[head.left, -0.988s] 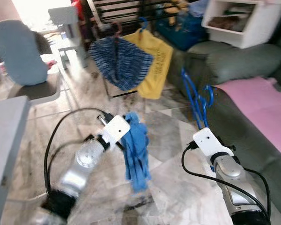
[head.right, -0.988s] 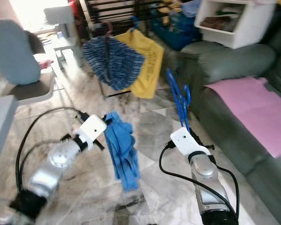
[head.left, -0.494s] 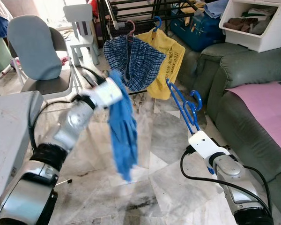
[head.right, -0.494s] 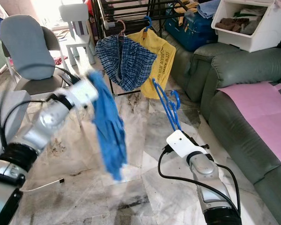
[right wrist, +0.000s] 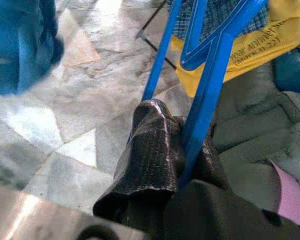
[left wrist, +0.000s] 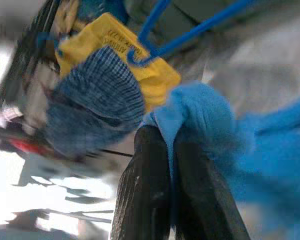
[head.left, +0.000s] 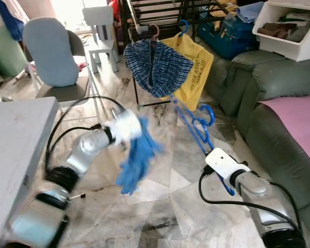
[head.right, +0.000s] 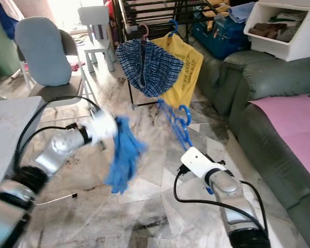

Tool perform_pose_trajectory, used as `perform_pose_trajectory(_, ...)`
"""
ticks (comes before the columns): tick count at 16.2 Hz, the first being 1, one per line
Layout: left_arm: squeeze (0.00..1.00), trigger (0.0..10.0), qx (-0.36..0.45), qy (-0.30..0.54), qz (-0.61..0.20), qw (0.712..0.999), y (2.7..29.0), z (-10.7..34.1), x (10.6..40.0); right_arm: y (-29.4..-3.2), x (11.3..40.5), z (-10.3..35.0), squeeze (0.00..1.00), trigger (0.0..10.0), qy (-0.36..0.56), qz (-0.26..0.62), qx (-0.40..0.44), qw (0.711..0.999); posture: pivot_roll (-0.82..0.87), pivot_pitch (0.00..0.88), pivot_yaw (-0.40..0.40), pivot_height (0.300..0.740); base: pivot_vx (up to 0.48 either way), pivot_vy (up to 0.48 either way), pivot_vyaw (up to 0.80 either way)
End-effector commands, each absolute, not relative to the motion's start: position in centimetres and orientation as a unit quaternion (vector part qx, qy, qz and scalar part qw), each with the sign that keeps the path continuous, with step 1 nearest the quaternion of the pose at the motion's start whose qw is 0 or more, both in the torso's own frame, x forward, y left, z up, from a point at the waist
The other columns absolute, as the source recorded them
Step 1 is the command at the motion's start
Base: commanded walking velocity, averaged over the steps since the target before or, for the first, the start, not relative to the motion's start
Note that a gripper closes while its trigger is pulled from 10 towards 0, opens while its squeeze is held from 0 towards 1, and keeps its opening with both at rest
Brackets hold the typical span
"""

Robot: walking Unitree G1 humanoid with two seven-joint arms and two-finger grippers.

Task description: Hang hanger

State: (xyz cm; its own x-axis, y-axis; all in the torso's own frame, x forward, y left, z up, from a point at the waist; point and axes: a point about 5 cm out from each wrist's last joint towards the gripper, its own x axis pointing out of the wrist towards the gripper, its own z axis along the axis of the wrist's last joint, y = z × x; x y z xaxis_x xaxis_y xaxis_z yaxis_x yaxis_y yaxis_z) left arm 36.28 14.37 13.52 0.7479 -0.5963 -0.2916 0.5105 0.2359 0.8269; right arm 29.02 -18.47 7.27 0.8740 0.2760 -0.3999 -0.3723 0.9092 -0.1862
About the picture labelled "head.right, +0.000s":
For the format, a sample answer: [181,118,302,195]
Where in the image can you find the blue plastic hanger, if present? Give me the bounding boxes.
[156,98,215,196]
[168,19,179,38]

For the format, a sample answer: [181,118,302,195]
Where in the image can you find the pink hanger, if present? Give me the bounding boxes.
[138,24,150,43]

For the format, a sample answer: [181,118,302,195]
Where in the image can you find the white folding table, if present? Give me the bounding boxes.
[0,97,46,197]

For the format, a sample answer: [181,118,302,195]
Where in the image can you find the green bin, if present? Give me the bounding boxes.
[0,25,19,78]

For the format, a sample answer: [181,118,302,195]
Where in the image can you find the grey folding chair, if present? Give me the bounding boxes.
[14,31,99,122]

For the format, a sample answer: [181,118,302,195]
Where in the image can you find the light blue cushion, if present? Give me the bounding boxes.
[14,17,73,87]

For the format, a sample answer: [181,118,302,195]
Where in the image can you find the hanging blue white clothes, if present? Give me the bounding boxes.
[0,0,24,41]

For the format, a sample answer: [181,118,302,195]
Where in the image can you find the blue plaid shorts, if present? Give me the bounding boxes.
[116,39,185,99]

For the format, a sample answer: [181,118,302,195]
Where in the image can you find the black metal drying rack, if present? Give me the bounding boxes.
[116,0,228,109]

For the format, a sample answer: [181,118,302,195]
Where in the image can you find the yellow printed T-shirt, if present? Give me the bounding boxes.
[150,32,204,109]

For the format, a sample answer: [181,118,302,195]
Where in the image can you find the blue suitcase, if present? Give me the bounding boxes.
[191,15,251,60]

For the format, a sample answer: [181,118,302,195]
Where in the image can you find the mustard yellow garment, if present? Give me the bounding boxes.
[207,0,228,21]

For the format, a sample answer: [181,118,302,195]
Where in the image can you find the light blue folded towel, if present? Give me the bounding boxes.
[227,2,256,24]

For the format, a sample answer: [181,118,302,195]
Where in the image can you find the green sofa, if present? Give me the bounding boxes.
[196,49,310,247]

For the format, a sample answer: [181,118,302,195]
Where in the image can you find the brown folded cloth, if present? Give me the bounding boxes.
[249,22,287,38]

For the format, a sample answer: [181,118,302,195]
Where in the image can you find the pink mat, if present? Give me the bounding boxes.
[250,96,310,187]

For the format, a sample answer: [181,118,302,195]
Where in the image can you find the white plastic crate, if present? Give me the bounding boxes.
[244,0,310,63]

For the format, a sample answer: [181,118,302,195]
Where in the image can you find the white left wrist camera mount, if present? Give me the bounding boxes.
[87,110,118,146]

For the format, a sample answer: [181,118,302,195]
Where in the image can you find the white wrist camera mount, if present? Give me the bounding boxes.
[180,147,213,179]
[87,110,118,146]

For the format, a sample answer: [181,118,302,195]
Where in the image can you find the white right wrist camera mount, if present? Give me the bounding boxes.
[180,147,213,179]

